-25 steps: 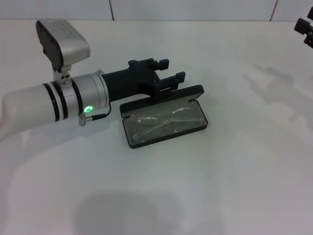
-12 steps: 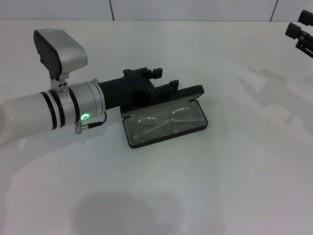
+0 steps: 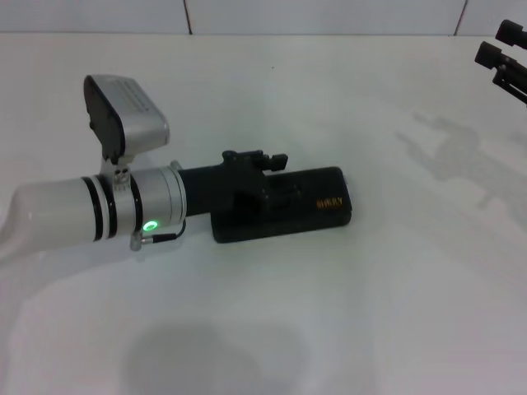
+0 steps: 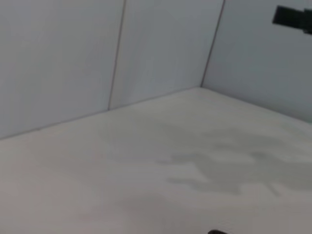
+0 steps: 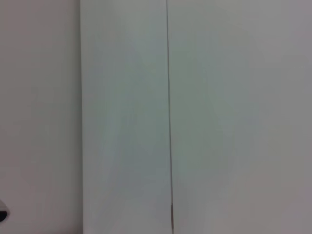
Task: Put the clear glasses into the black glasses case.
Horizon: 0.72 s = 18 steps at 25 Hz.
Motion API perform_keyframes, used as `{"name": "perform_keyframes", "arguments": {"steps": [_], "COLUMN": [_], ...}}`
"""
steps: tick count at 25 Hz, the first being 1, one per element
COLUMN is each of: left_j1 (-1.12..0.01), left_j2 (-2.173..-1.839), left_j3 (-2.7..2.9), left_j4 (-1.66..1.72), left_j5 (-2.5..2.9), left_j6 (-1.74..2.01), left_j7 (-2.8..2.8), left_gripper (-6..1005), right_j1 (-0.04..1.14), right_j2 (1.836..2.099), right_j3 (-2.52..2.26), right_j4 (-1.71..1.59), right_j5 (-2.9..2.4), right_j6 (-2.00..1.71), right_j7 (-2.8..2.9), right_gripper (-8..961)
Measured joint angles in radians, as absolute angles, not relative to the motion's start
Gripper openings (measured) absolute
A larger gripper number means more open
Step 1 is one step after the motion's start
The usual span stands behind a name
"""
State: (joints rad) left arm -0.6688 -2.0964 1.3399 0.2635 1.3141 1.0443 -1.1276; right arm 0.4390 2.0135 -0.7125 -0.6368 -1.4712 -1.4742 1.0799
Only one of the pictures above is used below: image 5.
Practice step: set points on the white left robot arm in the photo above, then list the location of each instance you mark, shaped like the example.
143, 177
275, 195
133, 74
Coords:
2, 214

